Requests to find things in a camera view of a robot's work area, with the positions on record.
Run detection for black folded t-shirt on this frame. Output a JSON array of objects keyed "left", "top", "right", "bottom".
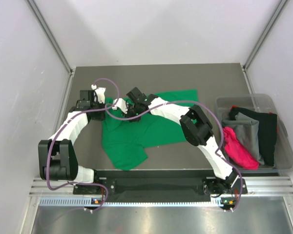
[{"left": 229, "top": 106, "right": 277, "bottom": 167}]

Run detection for grey slotted cable duct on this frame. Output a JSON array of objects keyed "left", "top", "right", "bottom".
[{"left": 40, "top": 197, "right": 234, "bottom": 208}]

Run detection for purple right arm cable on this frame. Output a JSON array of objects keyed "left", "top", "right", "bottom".
[{"left": 105, "top": 100, "right": 242, "bottom": 211}]

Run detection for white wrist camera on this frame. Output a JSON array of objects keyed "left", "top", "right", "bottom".
[
  {"left": 91, "top": 84, "right": 106, "bottom": 103},
  {"left": 112, "top": 98, "right": 128, "bottom": 114}
]

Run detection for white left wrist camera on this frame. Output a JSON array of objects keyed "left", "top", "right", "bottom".
[{"left": 91, "top": 84, "right": 106, "bottom": 103}]

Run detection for green t-shirt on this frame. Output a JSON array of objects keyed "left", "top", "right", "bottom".
[{"left": 102, "top": 89, "right": 199, "bottom": 171}]

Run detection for right aluminium corner post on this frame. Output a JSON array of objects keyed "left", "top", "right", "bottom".
[{"left": 242, "top": 0, "right": 290, "bottom": 73}]

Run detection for aluminium corner post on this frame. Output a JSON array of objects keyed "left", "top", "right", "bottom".
[
  {"left": 242, "top": 0, "right": 290, "bottom": 73},
  {"left": 25, "top": 0, "right": 73, "bottom": 75}
]

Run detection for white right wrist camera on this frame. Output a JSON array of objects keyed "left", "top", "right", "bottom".
[{"left": 112, "top": 98, "right": 128, "bottom": 114}]

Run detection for pink t-shirt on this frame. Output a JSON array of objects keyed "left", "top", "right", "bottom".
[{"left": 223, "top": 127, "right": 259, "bottom": 170}]

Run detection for left aluminium corner post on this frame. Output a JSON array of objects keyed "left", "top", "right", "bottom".
[{"left": 25, "top": 0, "right": 73, "bottom": 75}]

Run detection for clear plastic storage bin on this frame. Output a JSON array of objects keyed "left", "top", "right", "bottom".
[{"left": 215, "top": 94, "right": 293, "bottom": 173}]

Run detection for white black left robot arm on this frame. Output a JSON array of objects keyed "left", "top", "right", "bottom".
[{"left": 38, "top": 87, "right": 106, "bottom": 193}]

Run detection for grey t-shirt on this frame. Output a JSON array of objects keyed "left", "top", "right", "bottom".
[{"left": 222, "top": 113, "right": 264, "bottom": 165}]

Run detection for aluminium front frame rail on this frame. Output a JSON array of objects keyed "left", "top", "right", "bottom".
[{"left": 29, "top": 176, "right": 293, "bottom": 196}]

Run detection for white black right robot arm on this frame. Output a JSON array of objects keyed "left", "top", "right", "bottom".
[{"left": 114, "top": 87, "right": 243, "bottom": 195}]

